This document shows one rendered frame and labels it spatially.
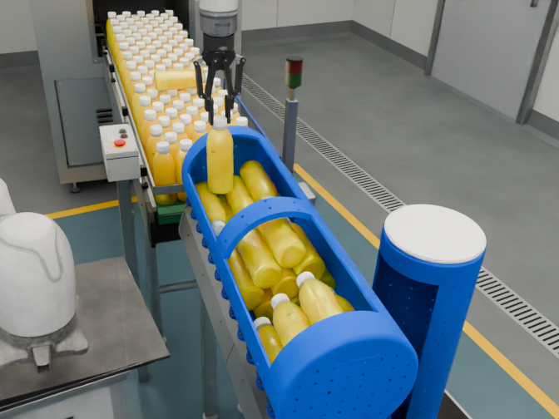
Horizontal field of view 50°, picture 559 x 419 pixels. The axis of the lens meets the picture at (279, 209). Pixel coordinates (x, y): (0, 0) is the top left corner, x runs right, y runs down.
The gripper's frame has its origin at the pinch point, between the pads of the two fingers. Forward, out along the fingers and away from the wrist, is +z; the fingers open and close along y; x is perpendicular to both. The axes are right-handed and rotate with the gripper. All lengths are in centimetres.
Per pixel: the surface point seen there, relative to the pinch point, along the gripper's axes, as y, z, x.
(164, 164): -11.3, 27.9, 25.7
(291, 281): 5.9, 24.2, -42.7
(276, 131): 106, 134, 248
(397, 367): 14, 20, -76
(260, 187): 9.1, 19.5, -8.7
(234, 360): -7, 46, -43
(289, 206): 7.7, 9.9, -33.7
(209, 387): -3, 113, 8
